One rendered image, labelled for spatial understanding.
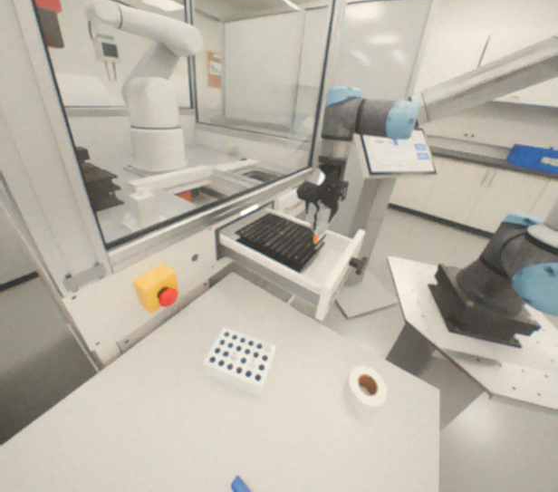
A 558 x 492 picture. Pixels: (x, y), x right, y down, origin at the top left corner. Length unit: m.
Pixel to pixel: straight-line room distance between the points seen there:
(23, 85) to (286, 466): 0.63
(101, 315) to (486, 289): 0.87
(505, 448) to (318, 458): 1.29
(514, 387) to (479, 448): 0.88
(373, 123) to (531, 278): 0.39
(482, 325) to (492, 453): 0.95
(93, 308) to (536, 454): 1.81
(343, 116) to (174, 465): 0.68
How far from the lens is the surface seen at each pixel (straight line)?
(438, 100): 0.63
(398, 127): 0.51
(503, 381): 0.76
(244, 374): 0.50
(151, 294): 0.53
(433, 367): 0.87
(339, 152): 0.54
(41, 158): 0.42
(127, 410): 0.56
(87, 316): 0.55
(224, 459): 0.50
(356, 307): 1.73
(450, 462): 1.53
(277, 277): 0.56
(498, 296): 0.76
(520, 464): 1.72
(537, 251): 0.59
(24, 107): 0.41
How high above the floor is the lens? 1.25
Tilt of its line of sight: 27 degrees down
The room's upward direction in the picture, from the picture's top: 5 degrees clockwise
